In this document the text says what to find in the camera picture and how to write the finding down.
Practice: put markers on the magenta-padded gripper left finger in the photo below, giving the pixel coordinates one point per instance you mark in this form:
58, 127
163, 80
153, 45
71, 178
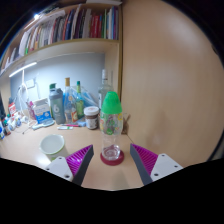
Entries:
78, 160

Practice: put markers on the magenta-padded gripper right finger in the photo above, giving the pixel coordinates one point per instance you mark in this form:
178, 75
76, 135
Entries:
146, 160

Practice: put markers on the clear bottle with green cap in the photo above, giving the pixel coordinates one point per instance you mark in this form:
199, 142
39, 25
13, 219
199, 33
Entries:
111, 123

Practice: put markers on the white cup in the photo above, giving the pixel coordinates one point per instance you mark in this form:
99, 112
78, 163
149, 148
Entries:
52, 145

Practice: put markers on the red round coaster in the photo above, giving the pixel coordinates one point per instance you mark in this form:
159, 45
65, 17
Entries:
112, 162

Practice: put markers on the brown mug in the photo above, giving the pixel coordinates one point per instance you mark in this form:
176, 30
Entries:
126, 124

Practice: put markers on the dark jar with white lid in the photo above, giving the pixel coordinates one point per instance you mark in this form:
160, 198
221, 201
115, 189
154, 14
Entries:
91, 119

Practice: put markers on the light blue hairbrush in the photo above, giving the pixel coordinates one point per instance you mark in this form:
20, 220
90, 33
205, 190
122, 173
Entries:
45, 124

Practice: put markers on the slim green glass bottle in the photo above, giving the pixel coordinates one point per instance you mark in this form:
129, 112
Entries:
80, 105

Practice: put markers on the grey shaker bottle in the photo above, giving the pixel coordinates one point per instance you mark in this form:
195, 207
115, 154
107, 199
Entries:
57, 108

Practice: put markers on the blue and white box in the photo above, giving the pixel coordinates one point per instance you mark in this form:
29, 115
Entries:
42, 112

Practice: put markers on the pink pouch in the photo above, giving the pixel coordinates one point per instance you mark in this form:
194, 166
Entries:
31, 110

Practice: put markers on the tall clear glass bottle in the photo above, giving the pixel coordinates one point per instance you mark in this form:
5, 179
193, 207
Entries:
104, 88

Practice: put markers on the white under-shelf light bar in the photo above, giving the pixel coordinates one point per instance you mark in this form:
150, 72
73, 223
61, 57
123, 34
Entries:
22, 69

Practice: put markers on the wooden shelf unit with books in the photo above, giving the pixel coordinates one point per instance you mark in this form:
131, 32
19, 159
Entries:
66, 30

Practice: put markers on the ceiling tube light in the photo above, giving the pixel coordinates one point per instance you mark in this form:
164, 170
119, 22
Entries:
36, 16

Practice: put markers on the white wall power strip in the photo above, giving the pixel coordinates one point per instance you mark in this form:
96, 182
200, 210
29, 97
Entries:
30, 83

